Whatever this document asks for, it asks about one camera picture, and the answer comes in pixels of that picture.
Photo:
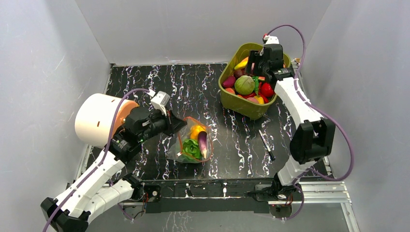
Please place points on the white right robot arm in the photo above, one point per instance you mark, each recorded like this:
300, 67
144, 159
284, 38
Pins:
313, 138

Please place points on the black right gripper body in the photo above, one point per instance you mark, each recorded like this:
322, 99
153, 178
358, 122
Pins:
254, 63

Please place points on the yellow bell pepper toy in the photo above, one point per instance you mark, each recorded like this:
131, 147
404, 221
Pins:
195, 130

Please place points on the olive green plastic bin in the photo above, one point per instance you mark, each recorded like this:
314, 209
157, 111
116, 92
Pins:
247, 107

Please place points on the green cabbage toy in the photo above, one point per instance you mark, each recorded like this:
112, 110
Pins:
244, 85

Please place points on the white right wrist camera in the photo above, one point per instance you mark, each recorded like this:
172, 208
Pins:
268, 39

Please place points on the clear zip top bag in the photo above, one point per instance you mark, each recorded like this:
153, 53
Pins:
175, 151

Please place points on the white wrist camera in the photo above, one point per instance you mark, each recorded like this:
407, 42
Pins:
268, 39
159, 101

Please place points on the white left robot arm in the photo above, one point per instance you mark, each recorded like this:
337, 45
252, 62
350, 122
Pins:
75, 208

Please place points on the dark brown round toy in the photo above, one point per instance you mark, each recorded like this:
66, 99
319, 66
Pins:
238, 73

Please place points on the black white pen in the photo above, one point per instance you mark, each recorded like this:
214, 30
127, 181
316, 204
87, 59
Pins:
267, 147

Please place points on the red chili pepper toy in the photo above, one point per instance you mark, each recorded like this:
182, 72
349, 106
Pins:
259, 98

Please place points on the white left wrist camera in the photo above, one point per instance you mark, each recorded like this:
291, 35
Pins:
159, 101

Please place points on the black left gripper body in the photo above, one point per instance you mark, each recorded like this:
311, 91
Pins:
158, 125

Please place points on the yellow banana toy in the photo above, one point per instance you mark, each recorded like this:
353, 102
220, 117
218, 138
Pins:
241, 65

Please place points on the green chili pepper toy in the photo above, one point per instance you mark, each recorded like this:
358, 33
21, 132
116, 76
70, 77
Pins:
256, 84

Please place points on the dark red beet toy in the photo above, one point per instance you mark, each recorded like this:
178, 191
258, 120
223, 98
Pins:
229, 82

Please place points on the pink peach toy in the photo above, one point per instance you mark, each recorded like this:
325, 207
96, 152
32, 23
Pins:
230, 90

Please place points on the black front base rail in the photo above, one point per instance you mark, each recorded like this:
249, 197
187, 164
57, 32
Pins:
211, 195

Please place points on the white orange cylinder roll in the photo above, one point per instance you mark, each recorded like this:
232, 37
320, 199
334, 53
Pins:
94, 118

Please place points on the green lettuce toy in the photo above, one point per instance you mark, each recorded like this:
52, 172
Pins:
191, 151

